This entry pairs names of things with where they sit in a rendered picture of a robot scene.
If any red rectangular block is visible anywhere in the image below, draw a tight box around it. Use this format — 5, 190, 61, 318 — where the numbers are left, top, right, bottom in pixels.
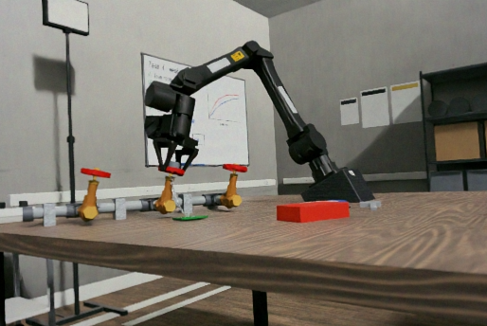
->
277, 201, 350, 223

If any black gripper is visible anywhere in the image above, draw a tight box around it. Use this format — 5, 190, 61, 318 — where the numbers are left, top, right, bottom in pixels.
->
153, 114, 199, 172

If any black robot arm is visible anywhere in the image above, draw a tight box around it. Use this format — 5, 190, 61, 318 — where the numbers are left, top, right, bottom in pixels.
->
144, 40, 347, 189

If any green tag on white chain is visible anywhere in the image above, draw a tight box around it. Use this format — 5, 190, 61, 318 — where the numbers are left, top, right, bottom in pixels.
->
168, 176, 208, 220

